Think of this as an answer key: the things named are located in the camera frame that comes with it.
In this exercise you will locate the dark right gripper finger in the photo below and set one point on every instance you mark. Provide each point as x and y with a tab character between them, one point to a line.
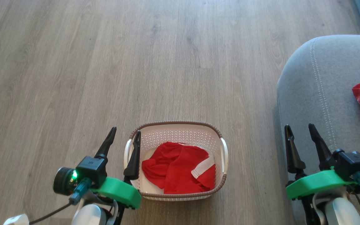
293	156
322	150

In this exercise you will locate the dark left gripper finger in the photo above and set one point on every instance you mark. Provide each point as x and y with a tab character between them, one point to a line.
106	147
133	162

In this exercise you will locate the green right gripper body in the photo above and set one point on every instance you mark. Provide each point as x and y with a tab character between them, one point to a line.
317	184

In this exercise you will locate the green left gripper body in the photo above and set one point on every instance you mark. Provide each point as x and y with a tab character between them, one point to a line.
120	190

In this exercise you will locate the red garment with white band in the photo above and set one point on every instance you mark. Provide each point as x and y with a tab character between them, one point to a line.
180	168

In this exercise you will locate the grey fabric sofa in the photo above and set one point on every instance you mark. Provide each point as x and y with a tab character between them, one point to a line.
317	93

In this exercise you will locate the white plastic laundry basket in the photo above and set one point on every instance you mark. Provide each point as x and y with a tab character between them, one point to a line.
173	132

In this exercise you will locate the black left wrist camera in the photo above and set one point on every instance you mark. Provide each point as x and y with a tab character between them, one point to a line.
91	168

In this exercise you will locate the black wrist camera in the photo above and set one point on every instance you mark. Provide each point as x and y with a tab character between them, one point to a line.
91	168
352	164

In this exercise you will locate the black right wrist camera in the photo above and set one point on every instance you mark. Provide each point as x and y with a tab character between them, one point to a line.
352	164

